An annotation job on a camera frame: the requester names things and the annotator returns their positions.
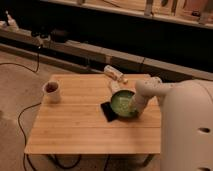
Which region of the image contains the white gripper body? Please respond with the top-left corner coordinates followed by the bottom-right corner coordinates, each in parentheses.
top-left (129, 95), bottom-right (148, 116)

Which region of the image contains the black smartphone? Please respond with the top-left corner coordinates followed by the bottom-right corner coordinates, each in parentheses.
top-left (101, 102), bottom-right (118, 122)

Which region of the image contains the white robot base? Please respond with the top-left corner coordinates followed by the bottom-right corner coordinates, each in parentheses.
top-left (160, 80), bottom-right (213, 171)

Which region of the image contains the dark box on ledge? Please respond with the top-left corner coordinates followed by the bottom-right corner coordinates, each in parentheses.
top-left (50, 29), bottom-right (68, 43)

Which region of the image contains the green ceramic bowl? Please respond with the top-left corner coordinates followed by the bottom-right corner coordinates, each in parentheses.
top-left (110, 90), bottom-right (138, 118)

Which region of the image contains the black floor cable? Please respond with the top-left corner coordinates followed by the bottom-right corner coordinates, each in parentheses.
top-left (0, 44), bottom-right (43, 171)

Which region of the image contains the white spray bottle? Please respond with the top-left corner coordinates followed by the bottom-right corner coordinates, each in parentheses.
top-left (6, 11), bottom-right (19, 31)

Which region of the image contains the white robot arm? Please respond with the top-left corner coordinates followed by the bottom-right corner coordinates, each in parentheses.
top-left (129, 77), bottom-right (175, 116)

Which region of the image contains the small white packet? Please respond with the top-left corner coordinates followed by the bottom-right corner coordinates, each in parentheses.
top-left (109, 81), bottom-right (121, 93)

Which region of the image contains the white mug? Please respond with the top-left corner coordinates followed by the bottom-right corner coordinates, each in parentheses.
top-left (42, 81), bottom-right (61, 103)

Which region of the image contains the wooden table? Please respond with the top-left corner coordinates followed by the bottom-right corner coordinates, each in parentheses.
top-left (25, 74), bottom-right (161, 154)

